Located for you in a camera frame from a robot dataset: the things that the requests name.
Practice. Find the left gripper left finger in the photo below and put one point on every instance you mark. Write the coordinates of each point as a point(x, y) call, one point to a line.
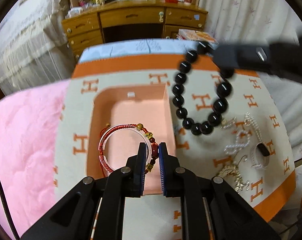
point(94, 208)

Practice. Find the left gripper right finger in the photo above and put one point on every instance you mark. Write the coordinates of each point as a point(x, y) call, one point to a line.
point(210, 208)

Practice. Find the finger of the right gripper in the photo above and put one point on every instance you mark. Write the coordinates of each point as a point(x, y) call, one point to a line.
point(243, 56)

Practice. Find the small gold charm jewelry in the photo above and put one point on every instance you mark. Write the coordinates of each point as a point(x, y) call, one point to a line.
point(227, 124)

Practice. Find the orange picture book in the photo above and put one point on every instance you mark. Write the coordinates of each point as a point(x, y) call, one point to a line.
point(195, 35)

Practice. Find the orange H pattern blanket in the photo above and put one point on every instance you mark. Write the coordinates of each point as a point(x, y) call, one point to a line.
point(154, 216)

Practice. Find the light blue tree bedsheet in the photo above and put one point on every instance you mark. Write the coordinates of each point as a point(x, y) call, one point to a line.
point(136, 47)

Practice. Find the pink quilt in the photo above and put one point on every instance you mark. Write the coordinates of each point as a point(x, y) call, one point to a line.
point(28, 128)

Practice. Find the pink open box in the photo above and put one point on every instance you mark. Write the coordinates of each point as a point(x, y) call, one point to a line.
point(120, 105)

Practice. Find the wooden desk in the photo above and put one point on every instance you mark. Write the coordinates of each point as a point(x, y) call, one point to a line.
point(130, 20)

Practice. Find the white lace covered piano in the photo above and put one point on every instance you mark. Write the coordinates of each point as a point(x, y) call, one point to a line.
point(33, 46)

